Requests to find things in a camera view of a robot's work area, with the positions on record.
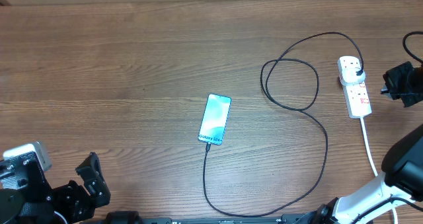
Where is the blue Samsung Galaxy smartphone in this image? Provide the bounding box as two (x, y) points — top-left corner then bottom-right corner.
(198, 94), (232, 145)

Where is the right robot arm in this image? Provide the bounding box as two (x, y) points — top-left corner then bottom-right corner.
(297, 56), (422, 223)

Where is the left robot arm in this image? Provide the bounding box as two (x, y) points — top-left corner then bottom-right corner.
(1, 151), (110, 223)

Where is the white charger plug adapter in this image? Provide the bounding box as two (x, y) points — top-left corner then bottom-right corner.
(340, 68), (365, 86)

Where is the white power extension strip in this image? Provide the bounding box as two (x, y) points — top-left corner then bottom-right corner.
(337, 56), (371, 119)

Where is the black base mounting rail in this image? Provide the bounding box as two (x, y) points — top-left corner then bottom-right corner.
(83, 211), (325, 224)

